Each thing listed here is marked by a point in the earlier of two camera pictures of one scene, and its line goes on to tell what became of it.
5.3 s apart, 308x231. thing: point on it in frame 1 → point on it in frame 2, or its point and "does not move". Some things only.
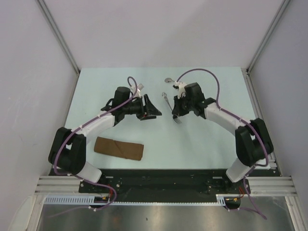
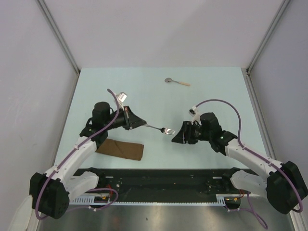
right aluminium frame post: (281, 9) does not move
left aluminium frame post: (45, 10) does not move
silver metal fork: (175, 117) → (164, 130)
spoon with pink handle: (168, 80) does not move
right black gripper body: (184, 105) → (195, 132)
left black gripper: (142, 110) → (131, 121)
